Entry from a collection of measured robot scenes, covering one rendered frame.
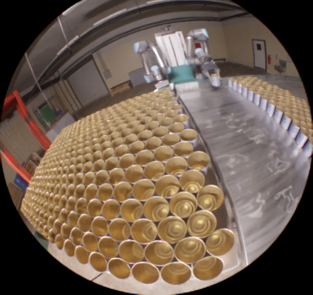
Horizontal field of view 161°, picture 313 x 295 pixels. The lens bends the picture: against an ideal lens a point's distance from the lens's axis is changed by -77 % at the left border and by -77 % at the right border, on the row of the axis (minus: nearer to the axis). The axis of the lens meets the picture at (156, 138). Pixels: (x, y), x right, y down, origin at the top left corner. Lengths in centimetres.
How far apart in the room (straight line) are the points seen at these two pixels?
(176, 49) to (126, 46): 770
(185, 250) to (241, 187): 27
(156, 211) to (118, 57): 921
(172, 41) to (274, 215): 176
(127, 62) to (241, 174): 906
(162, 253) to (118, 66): 935
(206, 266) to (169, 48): 181
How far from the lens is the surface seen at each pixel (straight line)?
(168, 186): 39
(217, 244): 37
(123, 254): 35
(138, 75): 739
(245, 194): 43
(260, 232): 45
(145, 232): 38
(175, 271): 38
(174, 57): 163
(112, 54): 941
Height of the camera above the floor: 146
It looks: 40 degrees down
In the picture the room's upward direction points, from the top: 23 degrees counter-clockwise
